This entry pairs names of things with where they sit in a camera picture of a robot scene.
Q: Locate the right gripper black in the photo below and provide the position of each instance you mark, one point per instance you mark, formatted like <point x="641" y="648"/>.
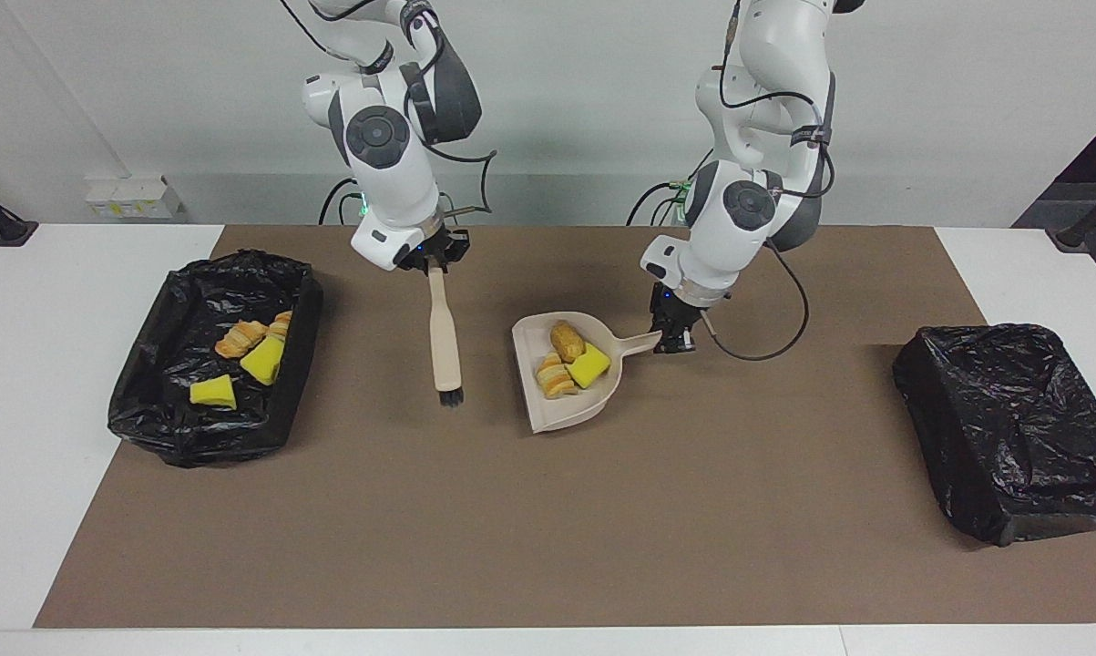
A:
<point x="438" y="251"/>

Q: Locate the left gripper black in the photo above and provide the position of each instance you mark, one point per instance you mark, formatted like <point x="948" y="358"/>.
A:
<point x="675" y="308"/>

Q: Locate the beige brush with black bristles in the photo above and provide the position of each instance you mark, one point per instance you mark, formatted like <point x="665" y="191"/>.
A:
<point x="445" y="337"/>

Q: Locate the yellow sponge piece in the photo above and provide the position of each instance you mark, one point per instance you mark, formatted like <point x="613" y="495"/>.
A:
<point x="591" y="366"/>
<point x="212" y="393"/>
<point x="262" y="362"/>

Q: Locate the brown toy bread roll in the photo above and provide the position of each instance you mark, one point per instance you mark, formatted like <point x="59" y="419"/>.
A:
<point x="567" y="340"/>

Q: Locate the orange striped toy croissant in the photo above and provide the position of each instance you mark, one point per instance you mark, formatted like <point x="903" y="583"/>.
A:
<point x="555" y="378"/>
<point x="240" y="339"/>

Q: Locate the beige plastic dustpan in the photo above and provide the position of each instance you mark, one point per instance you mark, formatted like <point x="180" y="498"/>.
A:
<point x="570" y="410"/>

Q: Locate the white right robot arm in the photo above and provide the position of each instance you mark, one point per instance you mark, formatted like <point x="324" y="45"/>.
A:
<point x="393" y="182"/>

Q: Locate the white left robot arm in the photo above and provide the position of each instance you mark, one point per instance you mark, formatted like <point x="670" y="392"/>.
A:
<point x="730" y="246"/>

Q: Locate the black bag lined bin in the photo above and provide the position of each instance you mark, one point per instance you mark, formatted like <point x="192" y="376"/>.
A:
<point x="165" y="364"/>
<point x="1012" y="428"/>

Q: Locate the brown table mat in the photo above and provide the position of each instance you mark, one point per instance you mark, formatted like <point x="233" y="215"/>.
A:
<point x="784" y="528"/>

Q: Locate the white wall socket box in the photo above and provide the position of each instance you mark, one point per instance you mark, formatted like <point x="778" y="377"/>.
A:
<point x="133" y="197"/>

